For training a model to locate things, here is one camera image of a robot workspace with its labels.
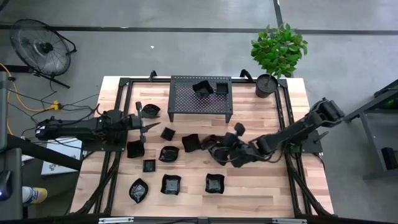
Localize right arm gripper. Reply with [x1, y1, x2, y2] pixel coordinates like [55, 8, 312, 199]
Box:
[217, 122, 249, 169]

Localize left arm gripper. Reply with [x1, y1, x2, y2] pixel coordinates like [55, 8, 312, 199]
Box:
[123, 101, 161, 144]

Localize small black square mini plate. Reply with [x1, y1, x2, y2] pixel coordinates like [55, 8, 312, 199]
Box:
[160, 126, 176, 142]
[215, 82, 229, 95]
[142, 159, 157, 173]

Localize black wavy square mini plate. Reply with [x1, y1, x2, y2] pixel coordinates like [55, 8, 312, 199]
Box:
[192, 80, 215, 100]
[205, 173, 226, 195]
[181, 133, 203, 153]
[126, 139, 146, 159]
[160, 174, 182, 196]

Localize black perforated metal rack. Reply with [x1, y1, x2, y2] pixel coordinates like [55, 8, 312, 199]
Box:
[167, 75, 234, 124]

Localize white paper booklet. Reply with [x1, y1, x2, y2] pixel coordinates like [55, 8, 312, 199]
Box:
[40, 139, 83, 177]

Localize green plant in black pot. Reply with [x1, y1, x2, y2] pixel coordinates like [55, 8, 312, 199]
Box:
[250, 22, 309, 99]

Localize black diagonal bar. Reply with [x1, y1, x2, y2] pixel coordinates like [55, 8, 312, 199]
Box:
[6, 133, 83, 171]

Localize black round floor fan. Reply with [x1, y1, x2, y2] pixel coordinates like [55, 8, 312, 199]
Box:
[9, 18, 78, 90]

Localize white and yellow bottle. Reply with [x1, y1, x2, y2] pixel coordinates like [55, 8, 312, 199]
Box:
[22, 185, 49, 206]

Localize grey desk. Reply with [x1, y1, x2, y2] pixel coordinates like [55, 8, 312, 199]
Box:
[0, 71, 24, 220]

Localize dark grey metal cart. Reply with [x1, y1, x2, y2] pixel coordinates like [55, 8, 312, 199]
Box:
[341, 79, 398, 181]

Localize black computer mouse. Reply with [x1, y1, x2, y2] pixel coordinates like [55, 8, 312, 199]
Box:
[0, 170, 13, 202]

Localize black box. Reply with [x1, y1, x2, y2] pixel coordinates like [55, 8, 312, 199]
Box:
[381, 146, 398, 171]

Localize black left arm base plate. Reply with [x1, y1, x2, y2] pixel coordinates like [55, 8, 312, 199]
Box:
[81, 126, 129, 152]

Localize black aluminium table frame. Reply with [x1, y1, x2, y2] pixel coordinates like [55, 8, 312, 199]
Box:
[70, 77, 335, 218]

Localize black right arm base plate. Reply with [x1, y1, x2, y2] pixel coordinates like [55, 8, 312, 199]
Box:
[278, 128, 324, 154]

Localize silver metal bracket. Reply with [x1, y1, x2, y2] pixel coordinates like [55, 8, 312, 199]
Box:
[98, 217, 134, 224]
[272, 218, 308, 224]

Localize yellow extension cable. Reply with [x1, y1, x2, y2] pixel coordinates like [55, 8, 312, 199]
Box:
[0, 62, 62, 135]

